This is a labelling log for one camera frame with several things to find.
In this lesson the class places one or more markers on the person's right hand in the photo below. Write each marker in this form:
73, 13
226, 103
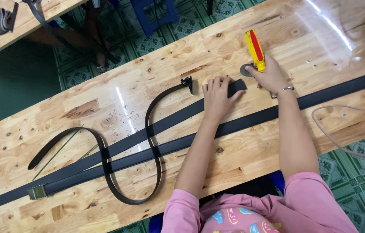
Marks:
271, 77

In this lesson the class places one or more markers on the person's left hand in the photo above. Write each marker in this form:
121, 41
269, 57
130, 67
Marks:
218, 100

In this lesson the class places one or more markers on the grey round metal disc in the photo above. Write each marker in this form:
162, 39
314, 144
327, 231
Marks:
244, 71

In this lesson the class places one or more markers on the black belt with brass buckle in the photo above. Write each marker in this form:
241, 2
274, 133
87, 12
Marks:
253, 119

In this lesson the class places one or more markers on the curved black belt with clip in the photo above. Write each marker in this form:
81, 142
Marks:
159, 181

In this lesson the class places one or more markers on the blue plastic stool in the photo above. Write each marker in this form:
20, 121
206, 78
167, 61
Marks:
153, 14

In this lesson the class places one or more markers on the pink printed shirt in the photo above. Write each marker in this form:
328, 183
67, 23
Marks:
312, 207

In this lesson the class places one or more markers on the short thin green stick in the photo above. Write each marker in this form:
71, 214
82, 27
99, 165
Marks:
88, 152

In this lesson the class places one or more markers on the long thin green stick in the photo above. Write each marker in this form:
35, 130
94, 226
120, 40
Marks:
58, 152

